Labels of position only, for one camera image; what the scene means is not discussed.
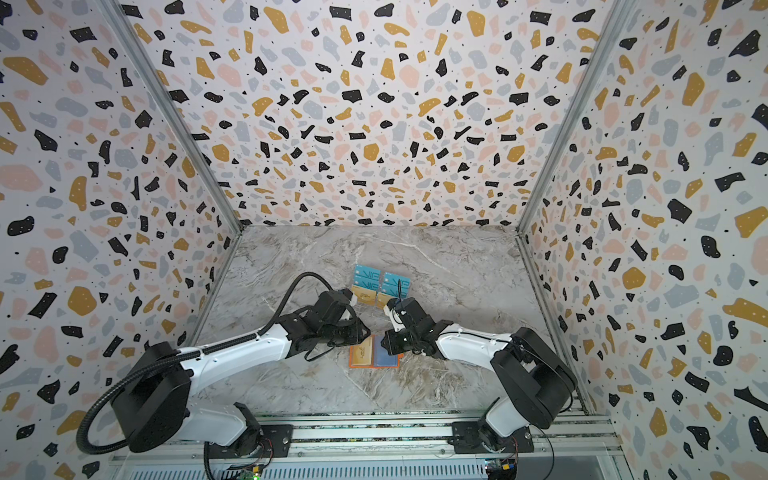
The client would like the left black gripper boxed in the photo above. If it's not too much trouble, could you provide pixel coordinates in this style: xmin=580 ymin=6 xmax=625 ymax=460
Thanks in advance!
xmin=324 ymin=316 xmax=377 ymax=346

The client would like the orange card holder wallet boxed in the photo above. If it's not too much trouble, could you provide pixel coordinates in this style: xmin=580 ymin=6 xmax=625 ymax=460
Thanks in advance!
xmin=351 ymin=335 xmax=403 ymax=369

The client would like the gold card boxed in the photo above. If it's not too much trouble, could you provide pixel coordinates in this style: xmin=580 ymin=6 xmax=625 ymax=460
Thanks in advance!
xmin=349 ymin=341 xmax=373 ymax=368
xmin=375 ymin=292 xmax=393 ymax=309
xmin=351 ymin=285 xmax=377 ymax=306

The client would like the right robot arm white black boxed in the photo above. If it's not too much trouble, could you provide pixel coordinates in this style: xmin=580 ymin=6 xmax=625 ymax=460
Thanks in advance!
xmin=381 ymin=298 xmax=577 ymax=454

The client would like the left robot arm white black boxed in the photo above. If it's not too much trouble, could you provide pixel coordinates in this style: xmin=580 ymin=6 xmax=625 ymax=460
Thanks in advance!
xmin=110 ymin=289 xmax=370 ymax=453

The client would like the teal card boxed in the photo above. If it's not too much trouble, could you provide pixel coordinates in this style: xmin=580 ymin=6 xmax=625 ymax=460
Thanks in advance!
xmin=353 ymin=274 xmax=380 ymax=292
xmin=382 ymin=284 xmax=408 ymax=298
xmin=354 ymin=264 xmax=381 ymax=283
xmin=383 ymin=272 xmax=411 ymax=291

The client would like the teal card back right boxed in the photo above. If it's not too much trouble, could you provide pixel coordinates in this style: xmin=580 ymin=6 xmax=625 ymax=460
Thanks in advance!
xmin=383 ymin=272 xmax=411 ymax=291

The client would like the teal card back left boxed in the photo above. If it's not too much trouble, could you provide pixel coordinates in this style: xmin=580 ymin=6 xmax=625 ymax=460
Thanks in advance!
xmin=354 ymin=264 xmax=381 ymax=283

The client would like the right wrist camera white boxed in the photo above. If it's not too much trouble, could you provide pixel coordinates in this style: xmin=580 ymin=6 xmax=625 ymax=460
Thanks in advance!
xmin=383 ymin=298 xmax=404 ymax=331

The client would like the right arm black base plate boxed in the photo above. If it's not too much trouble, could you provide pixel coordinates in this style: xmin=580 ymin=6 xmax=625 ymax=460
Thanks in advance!
xmin=448 ymin=420 xmax=534 ymax=455

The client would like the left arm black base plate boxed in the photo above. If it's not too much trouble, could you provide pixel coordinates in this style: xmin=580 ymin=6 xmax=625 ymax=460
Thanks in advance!
xmin=204 ymin=424 xmax=294 ymax=462

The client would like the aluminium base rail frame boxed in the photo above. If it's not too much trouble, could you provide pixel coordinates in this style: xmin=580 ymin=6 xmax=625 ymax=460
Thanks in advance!
xmin=107 ymin=410 xmax=631 ymax=480

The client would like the left aluminium corner post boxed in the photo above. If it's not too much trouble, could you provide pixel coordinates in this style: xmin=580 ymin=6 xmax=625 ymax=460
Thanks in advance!
xmin=96 ymin=1 xmax=243 ymax=236

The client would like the aluminium corner post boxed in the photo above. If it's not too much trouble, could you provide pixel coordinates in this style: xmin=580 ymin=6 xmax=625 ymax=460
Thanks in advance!
xmin=516 ymin=0 xmax=637 ymax=235
xmin=96 ymin=1 xmax=243 ymax=236

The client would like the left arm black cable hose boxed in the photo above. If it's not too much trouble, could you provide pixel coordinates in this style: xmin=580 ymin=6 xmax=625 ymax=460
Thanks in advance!
xmin=74 ymin=271 xmax=337 ymax=455

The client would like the right aluminium corner post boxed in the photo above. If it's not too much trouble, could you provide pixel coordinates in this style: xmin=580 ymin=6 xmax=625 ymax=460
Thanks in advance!
xmin=516 ymin=0 xmax=637 ymax=235

